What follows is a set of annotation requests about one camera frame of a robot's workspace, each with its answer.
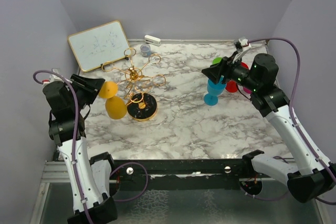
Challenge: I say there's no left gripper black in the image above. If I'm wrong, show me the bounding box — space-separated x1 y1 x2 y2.
67 73 106 112

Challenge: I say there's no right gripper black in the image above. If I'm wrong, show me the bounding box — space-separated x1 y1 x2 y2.
202 51 260 92

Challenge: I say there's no green wine glass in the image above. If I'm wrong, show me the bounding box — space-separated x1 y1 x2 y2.
212 57 223 65

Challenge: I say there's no blue wine glass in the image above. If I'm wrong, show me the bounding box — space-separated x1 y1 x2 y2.
203 80 226 106

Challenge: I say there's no red wine glass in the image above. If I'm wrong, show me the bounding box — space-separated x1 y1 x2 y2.
225 62 248 93

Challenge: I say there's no pink wine glass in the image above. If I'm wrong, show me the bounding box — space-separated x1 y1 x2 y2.
243 87 252 94

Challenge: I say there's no orange wine glass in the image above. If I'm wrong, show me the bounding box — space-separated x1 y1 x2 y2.
98 81 127 120

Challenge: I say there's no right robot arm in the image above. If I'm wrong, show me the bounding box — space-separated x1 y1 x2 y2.
202 54 335 203

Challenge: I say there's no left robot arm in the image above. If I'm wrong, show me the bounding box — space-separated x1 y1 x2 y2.
42 72 118 223

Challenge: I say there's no small clear plastic cup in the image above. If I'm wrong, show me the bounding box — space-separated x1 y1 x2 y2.
140 44 151 58

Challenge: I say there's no white eraser box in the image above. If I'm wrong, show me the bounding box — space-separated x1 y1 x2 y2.
144 35 161 46

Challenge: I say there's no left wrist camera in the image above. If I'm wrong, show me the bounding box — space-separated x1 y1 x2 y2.
42 68 72 85

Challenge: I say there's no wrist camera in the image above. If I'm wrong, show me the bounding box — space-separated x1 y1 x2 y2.
42 68 72 85
233 37 251 62

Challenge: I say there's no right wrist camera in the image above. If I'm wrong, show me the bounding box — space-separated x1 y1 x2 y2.
233 37 251 62

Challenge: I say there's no small whiteboard gold frame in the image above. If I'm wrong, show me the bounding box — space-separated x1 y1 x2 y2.
67 20 130 72

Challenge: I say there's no gold wire glass rack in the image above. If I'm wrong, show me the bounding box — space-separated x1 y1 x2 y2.
101 48 166 122

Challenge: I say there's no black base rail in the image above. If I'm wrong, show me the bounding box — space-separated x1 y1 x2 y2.
110 159 266 191

